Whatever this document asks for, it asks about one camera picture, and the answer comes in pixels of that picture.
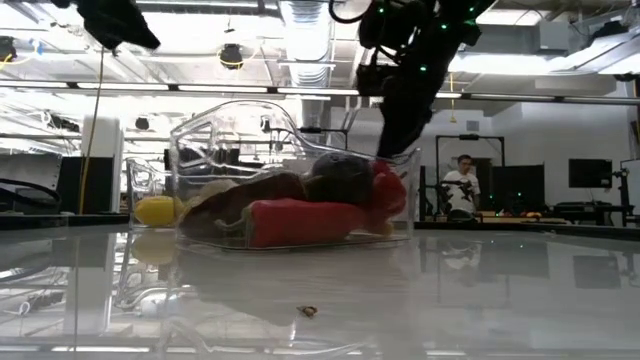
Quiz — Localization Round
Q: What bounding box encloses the dark maroon long vegetable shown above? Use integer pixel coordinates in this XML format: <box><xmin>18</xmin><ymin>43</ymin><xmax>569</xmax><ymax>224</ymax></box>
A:
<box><xmin>302</xmin><ymin>173</ymin><xmax>375</xmax><ymax>206</ymax></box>

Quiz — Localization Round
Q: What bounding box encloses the black metal stand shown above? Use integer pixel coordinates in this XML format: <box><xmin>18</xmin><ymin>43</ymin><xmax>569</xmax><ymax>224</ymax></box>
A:
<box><xmin>433</xmin><ymin>133</ymin><xmax>506</xmax><ymax>221</ymax></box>

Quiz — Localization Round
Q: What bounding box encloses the yellow lemon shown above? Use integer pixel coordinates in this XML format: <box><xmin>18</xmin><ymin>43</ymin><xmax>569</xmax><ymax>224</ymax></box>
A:
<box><xmin>133</xmin><ymin>194</ymin><xmax>185</xmax><ymax>228</ymax></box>

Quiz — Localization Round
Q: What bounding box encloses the person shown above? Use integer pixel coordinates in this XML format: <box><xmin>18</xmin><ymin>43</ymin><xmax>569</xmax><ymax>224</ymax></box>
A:
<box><xmin>441</xmin><ymin>153</ymin><xmax>482</xmax><ymax>222</ymax></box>

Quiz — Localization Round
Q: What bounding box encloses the black wall monitor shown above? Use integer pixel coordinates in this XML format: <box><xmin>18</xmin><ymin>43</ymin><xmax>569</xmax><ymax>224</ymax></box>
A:
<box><xmin>568</xmin><ymin>158</ymin><xmax>614</xmax><ymax>190</ymax></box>

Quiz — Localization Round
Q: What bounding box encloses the ribbed silver duct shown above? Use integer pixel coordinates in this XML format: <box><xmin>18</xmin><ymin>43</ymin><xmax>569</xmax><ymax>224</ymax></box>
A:
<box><xmin>277</xmin><ymin>0</ymin><xmax>332</xmax><ymax>89</ymax></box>

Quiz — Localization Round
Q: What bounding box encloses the black cabinet panel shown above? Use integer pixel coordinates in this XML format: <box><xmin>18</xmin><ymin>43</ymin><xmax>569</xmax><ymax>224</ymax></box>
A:
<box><xmin>58</xmin><ymin>156</ymin><xmax>115</xmax><ymax>215</ymax></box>

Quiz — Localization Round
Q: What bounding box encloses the clear plastic bin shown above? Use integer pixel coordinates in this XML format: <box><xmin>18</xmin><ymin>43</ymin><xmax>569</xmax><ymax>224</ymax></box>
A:
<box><xmin>123</xmin><ymin>155</ymin><xmax>181</xmax><ymax>231</ymax></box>
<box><xmin>168</xmin><ymin>98</ymin><xmax>422</xmax><ymax>252</ymax></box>

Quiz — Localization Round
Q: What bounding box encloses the orange-red chili pepper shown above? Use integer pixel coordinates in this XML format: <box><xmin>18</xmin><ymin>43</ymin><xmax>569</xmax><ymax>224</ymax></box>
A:
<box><xmin>215</xmin><ymin>197</ymin><xmax>374</xmax><ymax>250</ymax></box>

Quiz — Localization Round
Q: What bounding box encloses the white garlic bulb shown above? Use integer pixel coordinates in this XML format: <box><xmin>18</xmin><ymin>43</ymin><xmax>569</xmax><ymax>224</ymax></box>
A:
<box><xmin>191</xmin><ymin>178</ymin><xmax>240</xmax><ymax>207</ymax></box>

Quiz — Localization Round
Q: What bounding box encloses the dark red chili pepper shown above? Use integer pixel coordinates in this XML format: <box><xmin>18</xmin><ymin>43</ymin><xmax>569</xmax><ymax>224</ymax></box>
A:
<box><xmin>178</xmin><ymin>171</ymin><xmax>308</xmax><ymax>240</ymax></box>

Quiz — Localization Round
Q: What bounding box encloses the black ceiling dome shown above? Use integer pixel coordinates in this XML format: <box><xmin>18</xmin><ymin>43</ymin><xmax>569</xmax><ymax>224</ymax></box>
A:
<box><xmin>218</xmin><ymin>43</ymin><xmax>245</xmax><ymax>70</ymax></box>

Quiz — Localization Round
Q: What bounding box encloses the black partition panel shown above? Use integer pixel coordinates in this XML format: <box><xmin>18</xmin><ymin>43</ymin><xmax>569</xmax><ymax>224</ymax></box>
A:
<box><xmin>491</xmin><ymin>164</ymin><xmax>547</xmax><ymax>207</ymax></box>

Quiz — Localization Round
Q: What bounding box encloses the dark purple plastic fruit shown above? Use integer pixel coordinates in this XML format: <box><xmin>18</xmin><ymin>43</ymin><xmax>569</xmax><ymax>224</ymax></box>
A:
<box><xmin>308</xmin><ymin>151</ymin><xmax>375</xmax><ymax>194</ymax></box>

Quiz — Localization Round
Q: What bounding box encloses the black tripod stand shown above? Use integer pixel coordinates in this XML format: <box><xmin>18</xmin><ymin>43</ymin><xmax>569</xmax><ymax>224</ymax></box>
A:
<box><xmin>612</xmin><ymin>167</ymin><xmax>640</xmax><ymax>227</ymax></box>

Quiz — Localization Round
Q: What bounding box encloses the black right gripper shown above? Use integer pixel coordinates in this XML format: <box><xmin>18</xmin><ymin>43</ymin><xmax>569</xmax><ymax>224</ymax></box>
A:
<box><xmin>358</xmin><ymin>0</ymin><xmax>497</xmax><ymax>160</ymax></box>

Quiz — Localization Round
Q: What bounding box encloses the white pillar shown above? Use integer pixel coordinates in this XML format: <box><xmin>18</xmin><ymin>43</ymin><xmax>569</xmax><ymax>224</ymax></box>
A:
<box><xmin>81</xmin><ymin>114</ymin><xmax>125</xmax><ymax>214</ymax></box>

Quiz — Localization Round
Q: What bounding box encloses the black curved hose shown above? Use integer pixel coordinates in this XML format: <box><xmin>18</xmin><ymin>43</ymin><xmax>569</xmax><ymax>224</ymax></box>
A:
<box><xmin>0</xmin><ymin>177</ymin><xmax>62</xmax><ymax>207</ymax></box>

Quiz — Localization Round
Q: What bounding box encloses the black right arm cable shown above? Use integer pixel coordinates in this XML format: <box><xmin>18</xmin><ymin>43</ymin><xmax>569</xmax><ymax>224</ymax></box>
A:
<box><xmin>327</xmin><ymin>0</ymin><xmax>374</xmax><ymax>25</ymax></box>

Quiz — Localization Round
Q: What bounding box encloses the red bell pepper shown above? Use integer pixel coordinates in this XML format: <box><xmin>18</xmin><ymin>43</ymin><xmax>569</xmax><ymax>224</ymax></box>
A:
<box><xmin>368</xmin><ymin>159</ymin><xmax>408</xmax><ymax>235</ymax></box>

